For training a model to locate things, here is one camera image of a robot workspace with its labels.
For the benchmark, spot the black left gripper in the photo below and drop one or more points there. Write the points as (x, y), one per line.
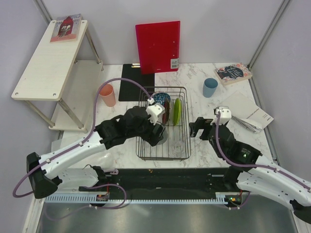
(152, 138)

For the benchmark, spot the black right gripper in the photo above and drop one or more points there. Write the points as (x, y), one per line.
(194, 126)

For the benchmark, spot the dark grey ceramic mug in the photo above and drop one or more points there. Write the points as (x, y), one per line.
(164, 139)

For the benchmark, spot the light blue plastic cup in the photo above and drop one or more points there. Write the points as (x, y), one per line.
(209, 87)

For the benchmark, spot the pink plastic cup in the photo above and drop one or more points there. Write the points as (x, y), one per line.
(108, 96)

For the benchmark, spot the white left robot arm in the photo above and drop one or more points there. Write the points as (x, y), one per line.
(45, 170)

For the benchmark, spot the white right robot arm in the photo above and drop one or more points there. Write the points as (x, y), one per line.
(251, 171)

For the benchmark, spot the dark red plate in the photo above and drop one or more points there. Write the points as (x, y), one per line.
(165, 116)

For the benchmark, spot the green plate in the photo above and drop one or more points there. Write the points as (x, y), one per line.
(177, 111)

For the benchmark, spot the clear glass tumbler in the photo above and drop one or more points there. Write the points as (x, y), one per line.
(176, 149)

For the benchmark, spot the blue patterned bowl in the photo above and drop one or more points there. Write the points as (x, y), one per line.
(161, 97)

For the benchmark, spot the black clipboard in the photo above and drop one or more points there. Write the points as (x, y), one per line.
(131, 92)

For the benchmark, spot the white paper booklet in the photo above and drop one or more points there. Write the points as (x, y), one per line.
(246, 110)

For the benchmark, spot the spiral notebook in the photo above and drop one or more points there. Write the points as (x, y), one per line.
(248, 124)

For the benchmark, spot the floral cover book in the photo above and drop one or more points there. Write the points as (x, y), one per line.
(233, 74)

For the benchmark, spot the red folder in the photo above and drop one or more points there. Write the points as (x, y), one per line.
(158, 46)

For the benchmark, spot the white wooden shelf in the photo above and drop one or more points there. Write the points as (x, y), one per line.
(60, 81)

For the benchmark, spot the red cover book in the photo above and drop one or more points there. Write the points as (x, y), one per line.
(66, 28)

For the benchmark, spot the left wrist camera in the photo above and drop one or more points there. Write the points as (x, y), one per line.
(154, 110)

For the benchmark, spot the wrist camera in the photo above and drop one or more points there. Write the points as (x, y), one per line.
(154, 110)
(224, 113)

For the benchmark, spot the black wire dish rack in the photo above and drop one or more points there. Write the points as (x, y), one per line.
(180, 132)

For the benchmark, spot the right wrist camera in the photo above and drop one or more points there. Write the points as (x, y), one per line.
(224, 113)

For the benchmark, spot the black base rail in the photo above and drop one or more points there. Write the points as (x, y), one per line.
(168, 183)

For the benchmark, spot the white cable duct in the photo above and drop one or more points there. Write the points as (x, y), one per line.
(97, 199)

